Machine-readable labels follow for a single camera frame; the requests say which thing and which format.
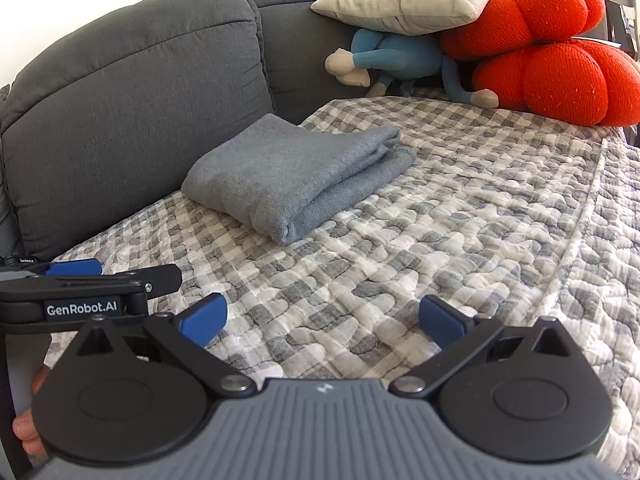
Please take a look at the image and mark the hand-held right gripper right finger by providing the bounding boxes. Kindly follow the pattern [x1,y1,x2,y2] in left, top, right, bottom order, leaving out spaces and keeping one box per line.
[390,294,576,397]

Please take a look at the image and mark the person's left hand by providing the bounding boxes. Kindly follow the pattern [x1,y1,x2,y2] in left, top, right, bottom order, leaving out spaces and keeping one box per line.
[12,367,52,457]

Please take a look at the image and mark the grey checked quilt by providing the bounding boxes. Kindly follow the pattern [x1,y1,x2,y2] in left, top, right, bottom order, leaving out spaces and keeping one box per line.
[45,85,640,480]

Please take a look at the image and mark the grey knit sweater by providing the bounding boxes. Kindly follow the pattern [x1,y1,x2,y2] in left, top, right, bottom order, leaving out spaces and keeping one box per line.
[181,112,417,246]

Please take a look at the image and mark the red pumpkin cushion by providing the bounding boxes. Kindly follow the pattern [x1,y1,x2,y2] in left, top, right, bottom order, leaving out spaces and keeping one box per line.
[472,37,640,127]
[440,0,606,61]

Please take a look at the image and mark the blue plush toy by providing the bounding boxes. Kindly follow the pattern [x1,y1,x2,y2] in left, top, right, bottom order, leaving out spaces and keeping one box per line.
[325,27,501,109]

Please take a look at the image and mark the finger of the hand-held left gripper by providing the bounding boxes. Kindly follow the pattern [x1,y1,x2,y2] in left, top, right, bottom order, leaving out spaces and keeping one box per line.
[30,258,104,278]

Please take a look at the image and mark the dark grey sofa backrest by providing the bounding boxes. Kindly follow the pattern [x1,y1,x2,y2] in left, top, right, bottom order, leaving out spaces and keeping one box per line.
[0,0,396,264]

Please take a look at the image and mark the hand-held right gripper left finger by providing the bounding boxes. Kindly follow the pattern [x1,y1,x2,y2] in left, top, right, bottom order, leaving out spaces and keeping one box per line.
[75,292,253,400]

